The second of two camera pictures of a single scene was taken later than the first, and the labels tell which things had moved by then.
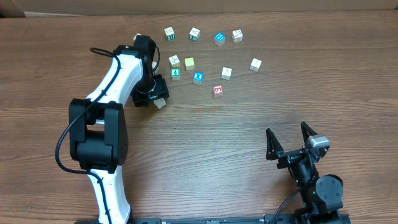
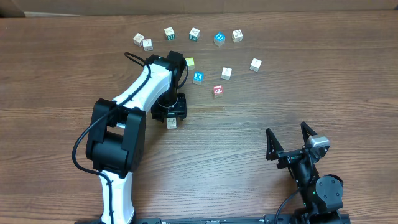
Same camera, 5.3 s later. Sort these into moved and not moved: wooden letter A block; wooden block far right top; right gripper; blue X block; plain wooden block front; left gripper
Moved: plain wooden block front; left gripper
Not moved: wooden block far right top; right gripper; blue X block; wooden letter A block
